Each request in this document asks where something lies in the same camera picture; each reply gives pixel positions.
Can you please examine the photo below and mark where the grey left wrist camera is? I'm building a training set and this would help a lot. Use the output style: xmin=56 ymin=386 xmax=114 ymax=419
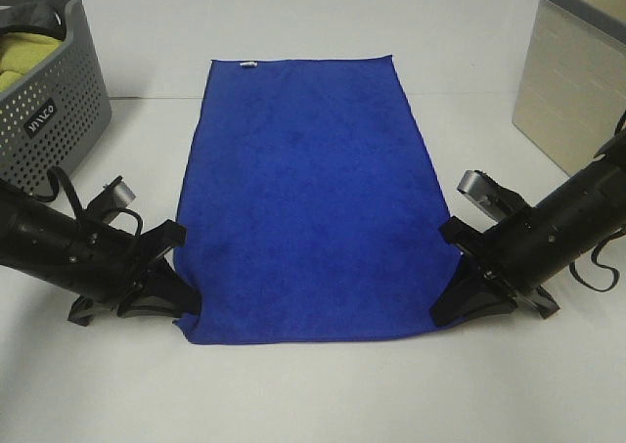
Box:
xmin=86 ymin=176 xmax=136 ymax=223

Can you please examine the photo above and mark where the grey perforated laundry basket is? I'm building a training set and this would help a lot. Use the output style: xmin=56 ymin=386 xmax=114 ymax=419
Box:
xmin=1 ymin=0 xmax=112 ymax=193

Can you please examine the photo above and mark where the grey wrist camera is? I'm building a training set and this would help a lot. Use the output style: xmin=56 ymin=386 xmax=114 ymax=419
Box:
xmin=86 ymin=176 xmax=136 ymax=223
xmin=457 ymin=170 xmax=527 ymax=223

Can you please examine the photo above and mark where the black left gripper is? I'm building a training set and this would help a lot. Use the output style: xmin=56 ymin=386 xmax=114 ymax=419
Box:
xmin=67 ymin=220 xmax=201 ymax=327

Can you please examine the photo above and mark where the yellow-green towel in basket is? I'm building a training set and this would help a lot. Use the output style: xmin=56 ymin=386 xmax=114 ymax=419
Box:
xmin=1 ymin=32 xmax=63 ymax=92

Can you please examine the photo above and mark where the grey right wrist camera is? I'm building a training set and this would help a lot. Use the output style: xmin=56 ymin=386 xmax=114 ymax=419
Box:
xmin=457 ymin=170 xmax=527 ymax=223

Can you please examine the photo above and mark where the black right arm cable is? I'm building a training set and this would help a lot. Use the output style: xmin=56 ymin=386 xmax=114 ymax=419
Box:
xmin=569 ymin=227 xmax=622 ymax=292

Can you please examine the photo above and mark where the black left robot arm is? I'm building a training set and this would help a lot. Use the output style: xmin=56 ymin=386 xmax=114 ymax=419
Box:
xmin=1 ymin=166 xmax=201 ymax=327

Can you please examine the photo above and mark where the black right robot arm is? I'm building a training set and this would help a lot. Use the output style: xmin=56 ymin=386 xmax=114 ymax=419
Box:
xmin=429 ymin=119 xmax=625 ymax=327

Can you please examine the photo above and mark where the blue microfiber towel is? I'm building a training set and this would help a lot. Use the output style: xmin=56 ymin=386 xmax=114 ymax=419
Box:
xmin=174 ymin=56 xmax=460 ymax=345

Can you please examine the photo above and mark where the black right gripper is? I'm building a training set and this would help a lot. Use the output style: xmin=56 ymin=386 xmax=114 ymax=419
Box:
xmin=429 ymin=205 xmax=582 ymax=327

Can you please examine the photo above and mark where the beige plastic bin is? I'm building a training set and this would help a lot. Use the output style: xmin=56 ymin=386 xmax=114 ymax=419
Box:
xmin=513 ymin=0 xmax=625 ymax=175

